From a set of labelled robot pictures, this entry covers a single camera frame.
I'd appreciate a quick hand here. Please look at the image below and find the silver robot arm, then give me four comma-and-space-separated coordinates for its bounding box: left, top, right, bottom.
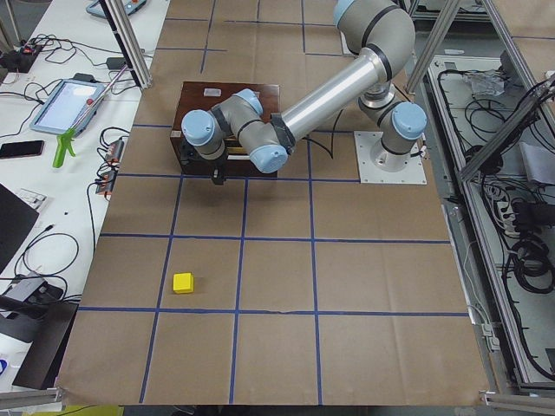
180, 1, 427, 185

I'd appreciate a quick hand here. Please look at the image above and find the yellow wooden cube block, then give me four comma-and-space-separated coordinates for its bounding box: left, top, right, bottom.
173, 272, 194, 294

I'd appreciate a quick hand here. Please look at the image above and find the black laptop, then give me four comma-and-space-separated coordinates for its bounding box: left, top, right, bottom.
0, 185, 39, 271

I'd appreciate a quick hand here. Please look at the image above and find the black smartphone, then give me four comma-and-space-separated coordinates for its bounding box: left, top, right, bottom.
0, 140, 45, 159

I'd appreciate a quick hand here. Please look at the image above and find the grey teach pendant tablet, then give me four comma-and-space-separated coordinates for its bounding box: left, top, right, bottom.
29, 79, 104, 134

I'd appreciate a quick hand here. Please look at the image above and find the aluminium frame post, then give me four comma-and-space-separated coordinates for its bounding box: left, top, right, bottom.
100, 0, 153, 90

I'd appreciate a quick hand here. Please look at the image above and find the dark brown wooden drawer cabinet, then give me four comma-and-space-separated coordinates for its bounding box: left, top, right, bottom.
170, 81, 280, 178

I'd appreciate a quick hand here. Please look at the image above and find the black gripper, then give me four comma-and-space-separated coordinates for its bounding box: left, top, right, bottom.
180, 139, 228, 185

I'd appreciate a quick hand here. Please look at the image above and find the green-handled reacher grabber tool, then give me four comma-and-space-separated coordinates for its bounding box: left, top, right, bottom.
52, 64, 128, 168

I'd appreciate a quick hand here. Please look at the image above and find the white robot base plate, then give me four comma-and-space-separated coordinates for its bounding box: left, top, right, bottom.
354, 131, 427, 185

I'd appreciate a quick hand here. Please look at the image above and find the black cable bundle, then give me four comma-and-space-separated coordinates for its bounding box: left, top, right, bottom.
502, 233, 555, 300

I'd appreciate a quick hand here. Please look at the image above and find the aluminium side rail frame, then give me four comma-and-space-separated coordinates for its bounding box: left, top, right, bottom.
404, 1, 554, 397

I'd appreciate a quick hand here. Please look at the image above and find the black power adapter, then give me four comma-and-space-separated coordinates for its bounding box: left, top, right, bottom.
105, 57, 127, 71

